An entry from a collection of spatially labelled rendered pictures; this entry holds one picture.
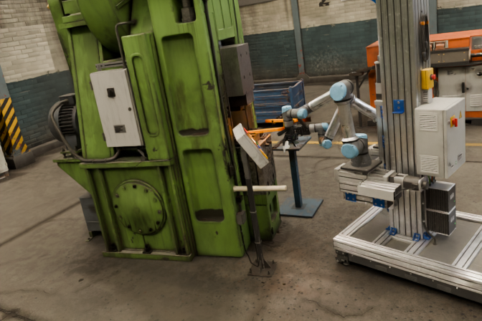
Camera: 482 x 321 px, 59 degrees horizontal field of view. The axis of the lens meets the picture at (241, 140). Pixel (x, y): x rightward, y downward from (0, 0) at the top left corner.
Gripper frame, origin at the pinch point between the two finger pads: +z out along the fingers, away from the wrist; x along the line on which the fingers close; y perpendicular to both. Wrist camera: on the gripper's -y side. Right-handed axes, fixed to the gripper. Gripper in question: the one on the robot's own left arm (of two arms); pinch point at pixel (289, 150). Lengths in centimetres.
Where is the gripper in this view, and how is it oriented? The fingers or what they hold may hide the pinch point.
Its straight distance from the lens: 338.5
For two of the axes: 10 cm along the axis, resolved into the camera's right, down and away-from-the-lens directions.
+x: 6.9, -3.0, 6.6
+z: 1.5, 9.5, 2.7
